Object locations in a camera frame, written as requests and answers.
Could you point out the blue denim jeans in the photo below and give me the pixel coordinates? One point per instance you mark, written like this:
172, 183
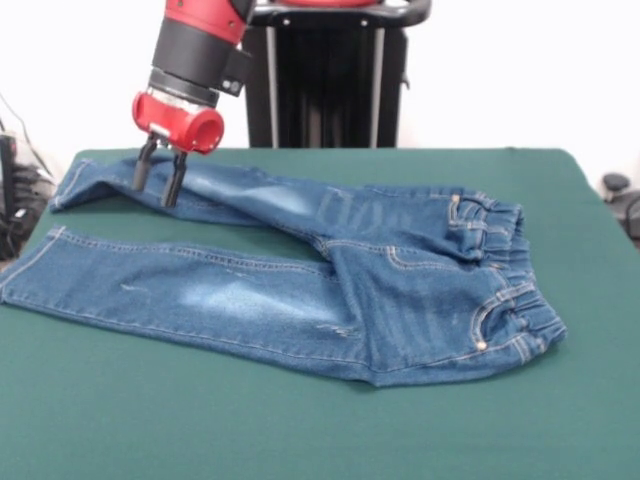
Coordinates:
325, 290

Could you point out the dark green table cloth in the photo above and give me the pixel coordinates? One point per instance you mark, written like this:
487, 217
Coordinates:
250, 425

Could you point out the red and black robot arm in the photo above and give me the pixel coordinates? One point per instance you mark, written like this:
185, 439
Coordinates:
200, 45

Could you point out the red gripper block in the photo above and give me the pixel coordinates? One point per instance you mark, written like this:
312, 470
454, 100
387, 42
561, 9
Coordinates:
177, 122

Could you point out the black robot pedestal stand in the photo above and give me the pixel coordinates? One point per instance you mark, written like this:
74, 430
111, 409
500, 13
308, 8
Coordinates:
330, 75

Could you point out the black chair base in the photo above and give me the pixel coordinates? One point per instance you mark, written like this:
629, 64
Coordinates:
622, 197

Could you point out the black electronics box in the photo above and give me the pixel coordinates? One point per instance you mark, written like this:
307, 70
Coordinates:
7, 170

